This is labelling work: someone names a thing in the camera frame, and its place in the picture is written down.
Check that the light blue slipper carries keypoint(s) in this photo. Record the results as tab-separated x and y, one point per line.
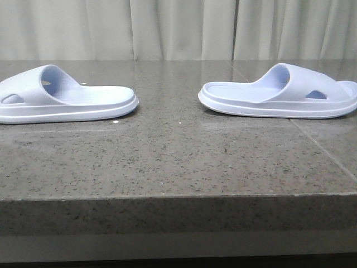
48	94
284	91

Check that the beige curtain backdrop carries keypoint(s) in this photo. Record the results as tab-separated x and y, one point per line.
178	30

